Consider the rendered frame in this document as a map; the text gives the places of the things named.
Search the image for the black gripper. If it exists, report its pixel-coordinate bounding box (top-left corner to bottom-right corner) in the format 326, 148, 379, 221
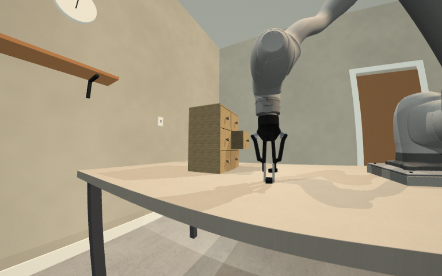
251, 114, 288, 182

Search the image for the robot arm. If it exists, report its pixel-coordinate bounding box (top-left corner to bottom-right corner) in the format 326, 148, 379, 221
250, 0, 442, 171

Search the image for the small wooden chest of drawers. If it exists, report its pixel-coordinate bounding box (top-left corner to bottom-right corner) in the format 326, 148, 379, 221
188, 103, 239, 174

